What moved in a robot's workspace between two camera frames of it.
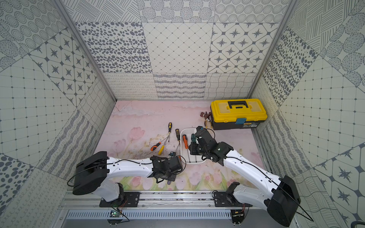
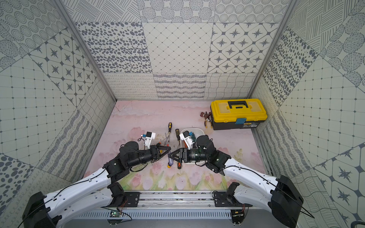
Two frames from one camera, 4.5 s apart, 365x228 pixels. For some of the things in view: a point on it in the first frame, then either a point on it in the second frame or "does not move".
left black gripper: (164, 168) -> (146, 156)
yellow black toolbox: (237, 113) does not move
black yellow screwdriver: (177, 135) does not move
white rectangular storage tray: (194, 158) does not move
